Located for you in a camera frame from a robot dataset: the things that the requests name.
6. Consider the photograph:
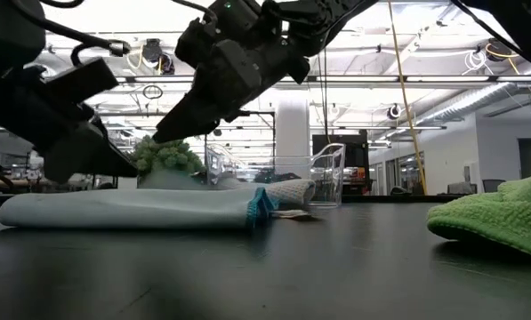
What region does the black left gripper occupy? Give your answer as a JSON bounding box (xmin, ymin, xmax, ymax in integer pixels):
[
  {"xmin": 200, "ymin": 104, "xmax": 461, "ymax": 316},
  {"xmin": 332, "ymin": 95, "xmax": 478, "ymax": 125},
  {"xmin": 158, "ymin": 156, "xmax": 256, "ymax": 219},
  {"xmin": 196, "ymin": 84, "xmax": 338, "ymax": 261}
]
[{"xmin": 0, "ymin": 75, "xmax": 140, "ymax": 184}]

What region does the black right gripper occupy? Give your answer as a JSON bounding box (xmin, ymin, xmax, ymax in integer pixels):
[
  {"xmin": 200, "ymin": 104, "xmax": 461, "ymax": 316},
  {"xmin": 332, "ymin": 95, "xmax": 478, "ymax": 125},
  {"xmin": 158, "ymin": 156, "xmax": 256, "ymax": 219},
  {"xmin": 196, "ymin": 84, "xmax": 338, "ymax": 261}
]
[{"xmin": 152, "ymin": 0, "xmax": 310, "ymax": 144}]

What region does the light blue microfiber towel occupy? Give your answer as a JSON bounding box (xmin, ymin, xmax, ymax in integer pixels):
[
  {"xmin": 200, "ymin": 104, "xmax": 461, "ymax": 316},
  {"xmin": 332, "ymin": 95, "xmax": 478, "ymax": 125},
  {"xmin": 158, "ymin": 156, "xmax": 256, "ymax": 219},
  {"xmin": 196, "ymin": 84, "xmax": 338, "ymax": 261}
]
[{"xmin": 0, "ymin": 186, "xmax": 278, "ymax": 230}]

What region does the grey waffle microfiber towel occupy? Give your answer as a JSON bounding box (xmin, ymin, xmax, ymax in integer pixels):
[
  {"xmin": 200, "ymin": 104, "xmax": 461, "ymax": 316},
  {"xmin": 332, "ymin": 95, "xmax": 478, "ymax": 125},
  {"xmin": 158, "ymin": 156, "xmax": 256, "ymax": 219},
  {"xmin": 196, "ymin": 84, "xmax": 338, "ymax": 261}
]
[{"xmin": 220, "ymin": 177, "xmax": 317, "ymax": 210}]

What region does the white paper label tag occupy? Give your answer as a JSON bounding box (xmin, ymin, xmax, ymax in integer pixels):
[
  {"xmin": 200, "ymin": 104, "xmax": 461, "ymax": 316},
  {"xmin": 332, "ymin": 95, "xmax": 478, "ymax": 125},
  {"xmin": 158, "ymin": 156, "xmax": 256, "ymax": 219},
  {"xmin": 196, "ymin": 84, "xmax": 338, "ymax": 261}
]
[{"xmin": 271, "ymin": 208, "xmax": 313, "ymax": 222}]

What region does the green microfiber towel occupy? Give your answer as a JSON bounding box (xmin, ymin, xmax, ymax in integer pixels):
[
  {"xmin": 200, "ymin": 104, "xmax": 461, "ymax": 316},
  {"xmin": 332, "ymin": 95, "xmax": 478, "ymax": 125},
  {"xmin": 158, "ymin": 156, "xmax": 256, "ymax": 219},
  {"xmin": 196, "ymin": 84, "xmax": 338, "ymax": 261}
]
[{"xmin": 426, "ymin": 146, "xmax": 531, "ymax": 260}]

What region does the green spiky artificial plant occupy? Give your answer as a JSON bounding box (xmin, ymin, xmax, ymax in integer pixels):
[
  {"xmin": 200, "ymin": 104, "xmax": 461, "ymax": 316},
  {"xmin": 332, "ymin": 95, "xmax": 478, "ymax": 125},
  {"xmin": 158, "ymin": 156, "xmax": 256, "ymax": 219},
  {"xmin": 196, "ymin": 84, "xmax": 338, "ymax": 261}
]
[{"xmin": 129, "ymin": 135, "xmax": 208, "ymax": 190}]

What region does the white building column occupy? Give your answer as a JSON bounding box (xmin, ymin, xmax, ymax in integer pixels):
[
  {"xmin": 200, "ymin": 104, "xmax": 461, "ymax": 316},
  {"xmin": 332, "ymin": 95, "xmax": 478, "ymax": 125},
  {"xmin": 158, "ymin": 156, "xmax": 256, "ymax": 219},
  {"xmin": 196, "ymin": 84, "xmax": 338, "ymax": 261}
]
[{"xmin": 276, "ymin": 100, "xmax": 311, "ymax": 157}]

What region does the clear plastic bin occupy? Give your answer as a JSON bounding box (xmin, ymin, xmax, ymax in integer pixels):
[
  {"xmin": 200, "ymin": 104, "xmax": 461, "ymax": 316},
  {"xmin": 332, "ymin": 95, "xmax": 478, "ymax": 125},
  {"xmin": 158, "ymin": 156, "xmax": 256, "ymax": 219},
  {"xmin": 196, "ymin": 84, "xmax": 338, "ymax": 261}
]
[{"xmin": 205, "ymin": 142, "xmax": 347, "ymax": 209}]

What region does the white ceiling light strip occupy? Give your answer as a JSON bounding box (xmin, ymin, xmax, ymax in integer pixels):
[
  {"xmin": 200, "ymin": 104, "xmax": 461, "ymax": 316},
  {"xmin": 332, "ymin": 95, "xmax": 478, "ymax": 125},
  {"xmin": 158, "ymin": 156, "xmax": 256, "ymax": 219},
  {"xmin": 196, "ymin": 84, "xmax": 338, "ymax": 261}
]
[{"xmin": 113, "ymin": 75, "xmax": 531, "ymax": 85}]

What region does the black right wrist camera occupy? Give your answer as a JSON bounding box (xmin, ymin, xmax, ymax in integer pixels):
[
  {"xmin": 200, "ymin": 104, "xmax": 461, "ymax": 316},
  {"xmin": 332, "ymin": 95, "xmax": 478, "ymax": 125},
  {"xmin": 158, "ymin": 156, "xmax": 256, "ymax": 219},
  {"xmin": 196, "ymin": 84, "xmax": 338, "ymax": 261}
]
[{"xmin": 175, "ymin": 17, "xmax": 220, "ymax": 70}]

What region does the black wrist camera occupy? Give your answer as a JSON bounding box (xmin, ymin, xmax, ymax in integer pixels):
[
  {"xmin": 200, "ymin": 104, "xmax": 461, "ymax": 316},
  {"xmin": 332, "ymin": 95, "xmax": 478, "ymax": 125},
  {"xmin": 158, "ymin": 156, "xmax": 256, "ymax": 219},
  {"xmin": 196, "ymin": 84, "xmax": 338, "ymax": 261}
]
[
  {"xmin": 175, "ymin": 17, "xmax": 220, "ymax": 70},
  {"xmin": 44, "ymin": 57, "xmax": 120, "ymax": 108}
]

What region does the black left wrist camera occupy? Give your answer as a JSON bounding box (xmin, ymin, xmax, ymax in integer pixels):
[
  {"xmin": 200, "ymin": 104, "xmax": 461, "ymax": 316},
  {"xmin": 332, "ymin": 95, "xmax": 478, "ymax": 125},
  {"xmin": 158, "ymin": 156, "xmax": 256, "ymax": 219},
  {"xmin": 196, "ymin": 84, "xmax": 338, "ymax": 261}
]
[{"xmin": 44, "ymin": 57, "xmax": 120, "ymax": 108}]

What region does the yellow cable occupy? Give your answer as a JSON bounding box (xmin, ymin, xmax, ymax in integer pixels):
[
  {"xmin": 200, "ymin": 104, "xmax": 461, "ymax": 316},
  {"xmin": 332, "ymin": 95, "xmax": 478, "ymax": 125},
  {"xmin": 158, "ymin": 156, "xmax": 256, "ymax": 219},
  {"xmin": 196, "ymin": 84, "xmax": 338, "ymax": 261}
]
[{"xmin": 387, "ymin": 0, "xmax": 428, "ymax": 196}]

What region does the silver ventilation duct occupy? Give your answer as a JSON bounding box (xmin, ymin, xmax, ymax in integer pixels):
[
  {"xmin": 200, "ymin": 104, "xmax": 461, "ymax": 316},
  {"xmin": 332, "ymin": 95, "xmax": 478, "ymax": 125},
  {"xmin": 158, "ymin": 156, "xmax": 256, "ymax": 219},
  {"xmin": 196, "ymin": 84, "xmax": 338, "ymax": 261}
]
[{"xmin": 424, "ymin": 82, "xmax": 531, "ymax": 126}]

